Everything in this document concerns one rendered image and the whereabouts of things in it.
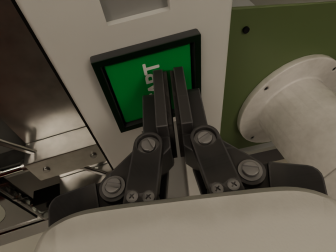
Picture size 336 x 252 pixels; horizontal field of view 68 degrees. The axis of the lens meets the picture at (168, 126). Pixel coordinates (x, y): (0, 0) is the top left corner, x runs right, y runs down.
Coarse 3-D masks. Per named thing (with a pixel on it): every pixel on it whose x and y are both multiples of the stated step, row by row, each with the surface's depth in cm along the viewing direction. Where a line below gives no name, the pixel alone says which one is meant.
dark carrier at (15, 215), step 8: (0, 192) 28; (0, 200) 29; (8, 200) 30; (8, 208) 31; (16, 208) 31; (24, 208) 32; (8, 216) 32; (16, 216) 33; (24, 216) 33; (32, 216) 34; (0, 224) 33; (8, 224) 34
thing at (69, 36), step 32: (32, 0) 10; (64, 0) 10; (96, 0) 10; (128, 0) 11; (160, 0) 12; (192, 0) 12; (224, 0) 12; (64, 32) 11; (96, 32) 11; (128, 32) 12; (160, 32) 12; (224, 32) 13; (64, 64) 12; (224, 64) 15; (96, 96) 14; (96, 128) 16; (192, 192) 28
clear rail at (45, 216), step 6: (0, 180) 27; (6, 180) 28; (0, 186) 27; (6, 186) 27; (12, 186) 28; (6, 192) 28; (12, 192) 28; (18, 192) 29; (24, 192) 30; (12, 198) 29; (18, 198) 29; (24, 198) 30; (30, 198) 31; (24, 204) 31; (30, 204) 31; (30, 210) 32; (36, 210) 33; (42, 216) 34
